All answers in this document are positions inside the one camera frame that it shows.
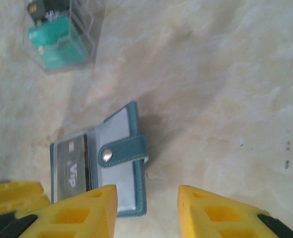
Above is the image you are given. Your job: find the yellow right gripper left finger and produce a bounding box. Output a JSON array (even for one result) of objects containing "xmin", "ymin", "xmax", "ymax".
[{"xmin": 0, "ymin": 184, "xmax": 118, "ymax": 238}]

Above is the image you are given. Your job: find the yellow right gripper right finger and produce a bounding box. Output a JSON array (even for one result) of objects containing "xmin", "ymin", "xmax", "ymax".
[{"xmin": 178, "ymin": 184, "xmax": 293, "ymax": 238}]

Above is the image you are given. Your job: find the black VIP membership card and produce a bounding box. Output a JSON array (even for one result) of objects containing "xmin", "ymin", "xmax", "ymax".
[{"xmin": 56, "ymin": 133, "xmax": 93, "ymax": 202}]

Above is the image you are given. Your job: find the blue leather card holder wallet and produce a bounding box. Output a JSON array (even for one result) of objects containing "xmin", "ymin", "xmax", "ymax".
[{"xmin": 49, "ymin": 100, "xmax": 149, "ymax": 219}]

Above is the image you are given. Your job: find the green AION chip card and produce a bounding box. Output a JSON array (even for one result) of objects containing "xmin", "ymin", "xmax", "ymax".
[{"xmin": 28, "ymin": 14, "xmax": 90, "ymax": 70}]

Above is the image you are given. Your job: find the clear acrylic card stand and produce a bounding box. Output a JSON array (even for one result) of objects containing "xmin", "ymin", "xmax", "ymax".
[{"xmin": 23, "ymin": 0, "xmax": 105, "ymax": 75}]

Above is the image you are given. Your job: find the black card with gold chip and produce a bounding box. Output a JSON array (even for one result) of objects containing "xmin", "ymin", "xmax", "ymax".
[{"xmin": 27, "ymin": 0, "xmax": 71, "ymax": 27}]

